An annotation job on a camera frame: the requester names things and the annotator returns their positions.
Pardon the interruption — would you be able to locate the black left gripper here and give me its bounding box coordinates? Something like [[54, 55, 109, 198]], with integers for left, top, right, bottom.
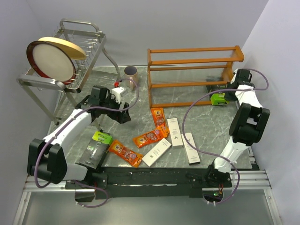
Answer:
[[100, 93, 131, 123]]

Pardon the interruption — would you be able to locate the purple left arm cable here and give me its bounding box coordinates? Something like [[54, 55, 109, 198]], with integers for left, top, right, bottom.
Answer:
[[34, 78, 140, 208]]

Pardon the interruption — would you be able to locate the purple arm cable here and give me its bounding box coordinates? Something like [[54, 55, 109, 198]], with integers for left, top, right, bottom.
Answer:
[[34, 78, 140, 208], [182, 68, 270, 205]]

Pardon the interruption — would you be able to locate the black green razor box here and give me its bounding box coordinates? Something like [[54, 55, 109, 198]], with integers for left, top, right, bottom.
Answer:
[[78, 131, 113, 171], [206, 85, 229, 105]]

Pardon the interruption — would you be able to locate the tan wooden plate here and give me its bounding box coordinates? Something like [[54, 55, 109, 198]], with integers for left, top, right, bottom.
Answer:
[[39, 37, 87, 60]]

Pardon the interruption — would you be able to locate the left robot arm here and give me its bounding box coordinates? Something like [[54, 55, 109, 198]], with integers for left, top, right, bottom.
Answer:
[[27, 86, 131, 188]]

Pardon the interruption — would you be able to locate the white box right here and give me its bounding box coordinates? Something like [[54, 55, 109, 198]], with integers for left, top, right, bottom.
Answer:
[[181, 133, 200, 165]]

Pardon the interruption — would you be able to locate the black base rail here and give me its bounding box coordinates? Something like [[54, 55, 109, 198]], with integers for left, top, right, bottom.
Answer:
[[81, 167, 232, 199]]

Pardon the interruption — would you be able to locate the pink mug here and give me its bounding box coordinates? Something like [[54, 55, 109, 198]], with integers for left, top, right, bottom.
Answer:
[[124, 66, 138, 90]]

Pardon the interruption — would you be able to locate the white box left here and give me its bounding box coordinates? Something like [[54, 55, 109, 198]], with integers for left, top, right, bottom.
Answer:
[[142, 138, 172, 167]]

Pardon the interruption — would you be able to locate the steel dish rack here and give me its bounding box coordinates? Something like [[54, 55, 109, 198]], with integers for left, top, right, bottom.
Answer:
[[17, 18, 120, 125]]

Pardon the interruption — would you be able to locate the white box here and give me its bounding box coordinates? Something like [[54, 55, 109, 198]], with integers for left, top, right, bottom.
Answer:
[[181, 133, 200, 165], [167, 118, 183, 147], [142, 138, 172, 167]]

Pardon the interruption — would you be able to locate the orange razor pack middle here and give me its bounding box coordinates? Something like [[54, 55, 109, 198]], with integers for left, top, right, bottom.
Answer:
[[133, 126, 169, 148]]

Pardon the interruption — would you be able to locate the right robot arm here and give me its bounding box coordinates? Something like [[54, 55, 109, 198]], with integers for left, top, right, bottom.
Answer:
[[205, 68, 270, 187]]

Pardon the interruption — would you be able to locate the aluminium frame rail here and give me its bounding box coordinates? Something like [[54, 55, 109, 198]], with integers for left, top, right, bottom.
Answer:
[[13, 171, 97, 225]]

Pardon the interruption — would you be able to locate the orange razor pack upper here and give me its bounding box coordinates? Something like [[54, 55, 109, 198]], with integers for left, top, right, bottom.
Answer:
[[151, 108, 166, 130]]

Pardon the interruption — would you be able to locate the orange razor pack lower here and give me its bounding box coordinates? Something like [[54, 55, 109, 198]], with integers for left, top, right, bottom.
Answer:
[[108, 139, 143, 167]]

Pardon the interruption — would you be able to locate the orange razor pack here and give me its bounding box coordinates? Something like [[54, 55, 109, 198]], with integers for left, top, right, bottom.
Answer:
[[151, 108, 166, 130], [108, 139, 143, 167], [133, 126, 169, 148]]

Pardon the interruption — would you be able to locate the red rimmed white plate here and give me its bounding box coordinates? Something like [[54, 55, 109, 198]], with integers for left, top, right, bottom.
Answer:
[[26, 41, 76, 84]]

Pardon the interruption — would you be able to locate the orange wooden shelf rack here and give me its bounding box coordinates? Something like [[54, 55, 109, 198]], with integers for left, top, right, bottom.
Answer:
[[147, 45, 244, 108]]

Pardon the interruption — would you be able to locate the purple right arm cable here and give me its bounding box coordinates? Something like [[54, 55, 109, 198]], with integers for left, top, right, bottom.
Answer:
[[182, 68, 270, 205]]

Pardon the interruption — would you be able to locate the white box middle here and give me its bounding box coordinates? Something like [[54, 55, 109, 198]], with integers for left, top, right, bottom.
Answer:
[[167, 118, 183, 147]]

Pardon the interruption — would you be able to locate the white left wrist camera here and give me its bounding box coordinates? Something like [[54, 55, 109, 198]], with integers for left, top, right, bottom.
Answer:
[[112, 87, 125, 104]]

